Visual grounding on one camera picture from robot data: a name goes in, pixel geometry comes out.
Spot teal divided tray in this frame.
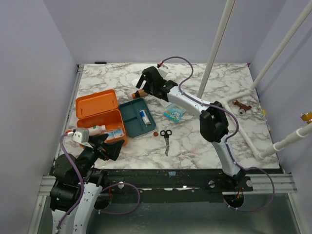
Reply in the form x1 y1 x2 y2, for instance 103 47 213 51
119 98 156 137

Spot white PVC pipe frame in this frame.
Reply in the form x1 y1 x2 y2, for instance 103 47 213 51
197 0 312 161

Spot orange medicine kit box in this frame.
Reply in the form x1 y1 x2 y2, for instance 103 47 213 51
75 89 128 146

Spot clear plastic packet far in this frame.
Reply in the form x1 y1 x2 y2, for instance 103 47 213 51
131 78 139 87

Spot white plastic bottle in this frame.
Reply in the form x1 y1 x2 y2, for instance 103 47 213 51
88 125 106 136

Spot brown medicine bottle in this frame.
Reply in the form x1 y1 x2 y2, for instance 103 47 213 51
132 89 148 99

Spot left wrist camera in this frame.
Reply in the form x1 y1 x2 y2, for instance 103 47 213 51
65 128 89 145

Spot alcohol pad packets bag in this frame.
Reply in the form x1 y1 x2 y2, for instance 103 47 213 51
105 128 124 141

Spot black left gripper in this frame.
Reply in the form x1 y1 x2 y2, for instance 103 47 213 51
75 134 125 182

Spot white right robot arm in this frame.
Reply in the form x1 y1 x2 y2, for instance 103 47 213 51
136 66 245 191

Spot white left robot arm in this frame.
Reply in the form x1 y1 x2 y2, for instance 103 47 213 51
50 134 125 234

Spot black-handled scissors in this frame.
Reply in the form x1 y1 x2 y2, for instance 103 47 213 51
160 130 172 156

